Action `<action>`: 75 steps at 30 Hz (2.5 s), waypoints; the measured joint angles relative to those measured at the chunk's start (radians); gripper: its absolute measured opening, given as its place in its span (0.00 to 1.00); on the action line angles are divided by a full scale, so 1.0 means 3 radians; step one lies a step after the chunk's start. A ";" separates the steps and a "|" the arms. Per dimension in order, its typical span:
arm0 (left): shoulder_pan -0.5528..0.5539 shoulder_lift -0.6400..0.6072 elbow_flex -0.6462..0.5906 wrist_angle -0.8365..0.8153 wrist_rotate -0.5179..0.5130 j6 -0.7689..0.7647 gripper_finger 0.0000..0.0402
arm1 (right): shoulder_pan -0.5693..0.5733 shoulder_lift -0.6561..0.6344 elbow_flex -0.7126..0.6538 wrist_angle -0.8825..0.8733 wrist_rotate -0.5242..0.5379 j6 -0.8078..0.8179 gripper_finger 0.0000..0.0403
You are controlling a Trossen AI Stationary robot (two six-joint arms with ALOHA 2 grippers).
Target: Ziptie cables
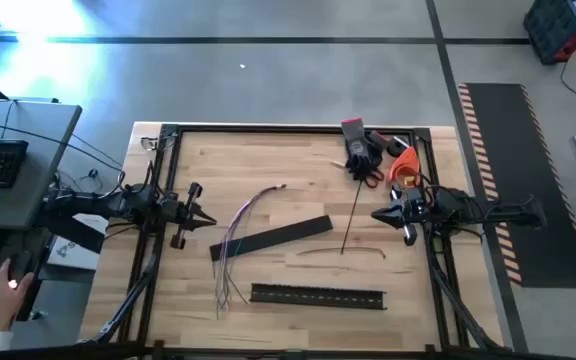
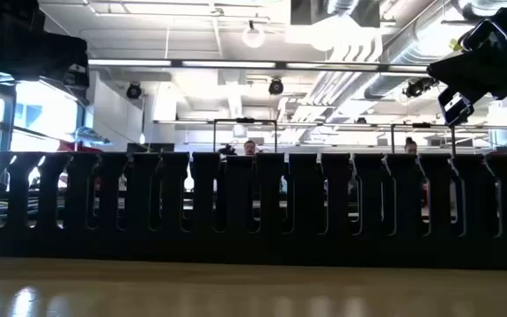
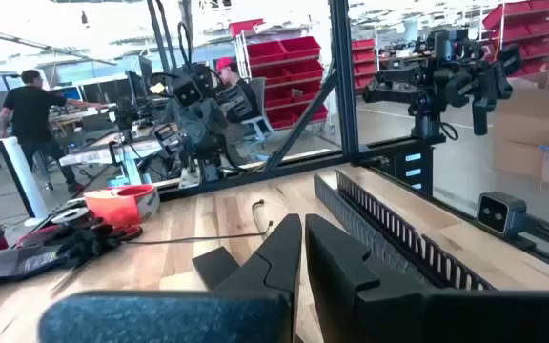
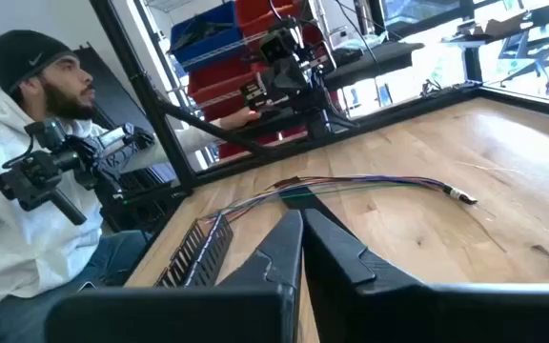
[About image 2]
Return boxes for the black slotted cable duct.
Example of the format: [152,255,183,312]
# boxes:
[0,151,507,270]

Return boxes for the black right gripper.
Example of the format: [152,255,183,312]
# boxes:
[427,6,507,128]

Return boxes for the silver ventilation duct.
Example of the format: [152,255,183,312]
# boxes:
[363,0,474,100]

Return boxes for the white globe lamp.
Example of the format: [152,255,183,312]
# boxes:
[240,19,267,49]

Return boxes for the long overhead light bar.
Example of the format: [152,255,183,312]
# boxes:
[88,58,430,73]

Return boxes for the dark computer monitor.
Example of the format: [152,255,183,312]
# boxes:
[125,142,176,154]

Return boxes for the black background rig frame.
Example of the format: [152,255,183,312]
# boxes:
[389,122,458,155]
[212,117,279,154]

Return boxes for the red storage bins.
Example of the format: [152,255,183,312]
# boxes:
[57,139,101,153]

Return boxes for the black ceiling spotlight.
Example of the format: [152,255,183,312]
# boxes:
[402,77,439,99]
[125,82,143,100]
[268,77,285,96]

